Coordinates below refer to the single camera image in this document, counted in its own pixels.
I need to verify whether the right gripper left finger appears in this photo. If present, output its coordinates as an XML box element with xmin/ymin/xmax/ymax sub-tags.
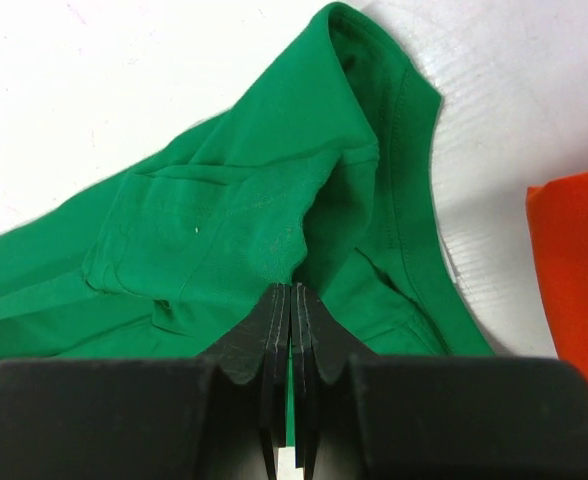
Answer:
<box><xmin>0</xmin><ymin>284</ymin><xmax>290</xmax><ymax>479</ymax></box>

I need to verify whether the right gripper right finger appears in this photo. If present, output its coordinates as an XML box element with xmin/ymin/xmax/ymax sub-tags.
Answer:
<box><xmin>290</xmin><ymin>284</ymin><xmax>588</xmax><ymax>479</ymax></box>

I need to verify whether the green t shirt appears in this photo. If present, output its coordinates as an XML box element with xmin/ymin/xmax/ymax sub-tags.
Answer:
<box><xmin>0</xmin><ymin>3</ymin><xmax>491</xmax><ymax>361</ymax></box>

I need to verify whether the folded orange t shirt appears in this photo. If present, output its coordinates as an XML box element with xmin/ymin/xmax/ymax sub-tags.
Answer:
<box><xmin>526</xmin><ymin>172</ymin><xmax>588</xmax><ymax>380</ymax></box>

